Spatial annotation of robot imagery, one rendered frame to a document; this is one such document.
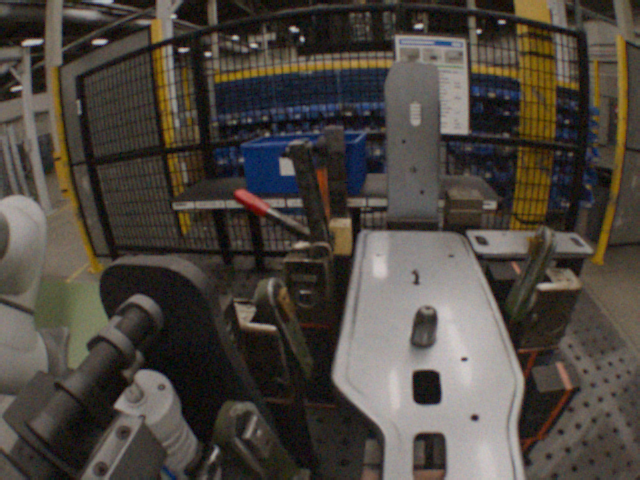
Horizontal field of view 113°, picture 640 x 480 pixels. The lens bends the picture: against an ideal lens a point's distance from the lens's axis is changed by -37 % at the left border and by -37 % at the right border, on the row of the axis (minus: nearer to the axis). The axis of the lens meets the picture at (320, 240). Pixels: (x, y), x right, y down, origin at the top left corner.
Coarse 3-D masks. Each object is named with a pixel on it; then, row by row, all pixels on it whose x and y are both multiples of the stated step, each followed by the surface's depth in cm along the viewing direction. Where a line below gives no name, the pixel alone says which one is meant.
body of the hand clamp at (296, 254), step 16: (288, 256) 50; (304, 256) 49; (288, 272) 49; (304, 272) 49; (320, 272) 48; (288, 288) 50; (304, 288) 50; (320, 288) 49; (304, 304) 52; (320, 304) 51; (304, 320) 53; (320, 320) 52; (304, 336) 55; (320, 336) 54; (320, 352) 56; (320, 368) 58; (304, 384) 60; (320, 384) 59; (304, 400) 63; (320, 400) 62; (336, 400) 63
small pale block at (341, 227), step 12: (336, 228) 55; (348, 228) 54; (336, 240) 56; (348, 240) 55; (336, 252) 57; (348, 252) 56; (336, 264) 58; (348, 264) 58; (336, 276) 59; (348, 276) 59; (336, 288) 60; (336, 300) 61; (336, 312) 63; (336, 324) 64
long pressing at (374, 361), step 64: (384, 256) 58; (448, 256) 56; (384, 320) 42; (448, 320) 41; (384, 384) 32; (448, 384) 31; (512, 384) 29; (384, 448) 25; (448, 448) 24; (512, 448) 22
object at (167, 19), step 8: (160, 0) 324; (168, 0) 330; (160, 8) 330; (168, 8) 332; (176, 8) 338; (160, 16) 335; (168, 16) 339; (168, 24) 345; (168, 32) 349; (168, 48) 358; (168, 64) 366; (168, 88) 381; (168, 96) 386; (176, 104) 400; (176, 120) 405; (176, 128) 407; (184, 168) 436; (184, 176) 437
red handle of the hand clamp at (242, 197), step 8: (240, 192) 47; (248, 192) 48; (240, 200) 47; (248, 200) 47; (256, 200) 48; (248, 208) 48; (256, 208) 48; (264, 208) 48; (272, 208) 49; (264, 216) 48; (272, 216) 48; (280, 216) 48; (280, 224) 48; (288, 224) 48; (296, 224) 49; (296, 232) 48; (304, 232) 48; (304, 240) 49
